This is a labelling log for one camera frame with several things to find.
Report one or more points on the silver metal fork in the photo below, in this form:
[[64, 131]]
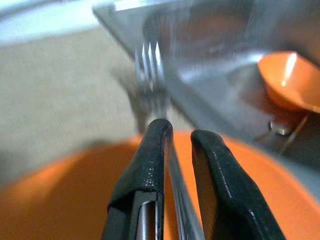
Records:
[[150, 75]]

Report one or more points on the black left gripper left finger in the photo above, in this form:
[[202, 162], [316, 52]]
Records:
[[145, 162]]

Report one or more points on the stainless steel sink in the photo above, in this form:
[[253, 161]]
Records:
[[212, 87]]

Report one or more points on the orange plastic bowl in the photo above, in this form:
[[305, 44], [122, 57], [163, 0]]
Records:
[[295, 82]]

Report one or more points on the beige counter mat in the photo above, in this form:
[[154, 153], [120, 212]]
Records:
[[62, 87]]

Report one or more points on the wooden chopstick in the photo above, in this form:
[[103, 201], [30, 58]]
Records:
[[294, 135], [261, 138]]

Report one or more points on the orange plastic plate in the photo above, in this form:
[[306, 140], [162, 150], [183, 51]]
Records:
[[62, 200]]

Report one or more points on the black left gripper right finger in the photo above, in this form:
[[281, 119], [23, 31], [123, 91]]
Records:
[[225, 180]]

